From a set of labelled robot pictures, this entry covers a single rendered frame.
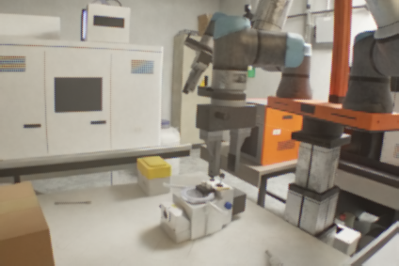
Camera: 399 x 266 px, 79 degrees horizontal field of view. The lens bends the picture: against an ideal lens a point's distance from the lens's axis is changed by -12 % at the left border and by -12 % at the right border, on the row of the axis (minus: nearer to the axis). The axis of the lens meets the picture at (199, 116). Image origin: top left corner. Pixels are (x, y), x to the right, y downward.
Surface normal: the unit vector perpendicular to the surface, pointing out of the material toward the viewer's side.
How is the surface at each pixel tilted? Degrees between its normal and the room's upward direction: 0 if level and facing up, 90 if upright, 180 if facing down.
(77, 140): 90
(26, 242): 90
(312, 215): 90
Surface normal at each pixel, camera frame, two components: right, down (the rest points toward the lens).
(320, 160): -0.80, 0.06
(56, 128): 0.52, 0.15
